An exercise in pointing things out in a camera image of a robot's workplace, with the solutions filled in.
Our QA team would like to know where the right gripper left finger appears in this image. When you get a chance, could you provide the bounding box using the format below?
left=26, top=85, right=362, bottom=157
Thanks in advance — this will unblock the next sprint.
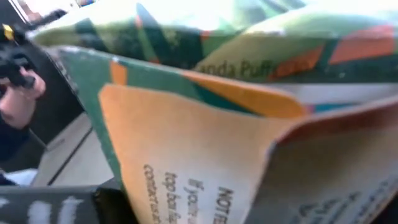
left=0, top=179, right=139, bottom=224

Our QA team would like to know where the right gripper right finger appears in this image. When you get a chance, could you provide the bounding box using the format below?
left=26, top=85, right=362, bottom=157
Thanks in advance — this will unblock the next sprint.
left=371, top=198, right=398, bottom=224

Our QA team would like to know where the panda cereal box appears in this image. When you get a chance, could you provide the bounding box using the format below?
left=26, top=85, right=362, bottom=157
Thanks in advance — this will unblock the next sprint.
left=26, top=0, right=398, bottom=224

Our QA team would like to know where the person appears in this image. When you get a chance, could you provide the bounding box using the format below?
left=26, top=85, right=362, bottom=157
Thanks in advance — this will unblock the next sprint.
left=0, top=123, right=40, bottom=187

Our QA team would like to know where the person's hand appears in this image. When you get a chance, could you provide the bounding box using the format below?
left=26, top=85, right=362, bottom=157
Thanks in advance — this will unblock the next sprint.
left=0, top=67, right=47, bottom=131

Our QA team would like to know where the black panel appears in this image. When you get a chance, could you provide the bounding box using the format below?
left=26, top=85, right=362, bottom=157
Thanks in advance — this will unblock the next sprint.
left=26, top=46, right=85, bottom=147

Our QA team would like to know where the black teleoperation handle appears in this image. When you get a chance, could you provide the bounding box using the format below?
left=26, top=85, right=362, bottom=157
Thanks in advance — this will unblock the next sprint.
left=0, top=23, right=37, bottom=90

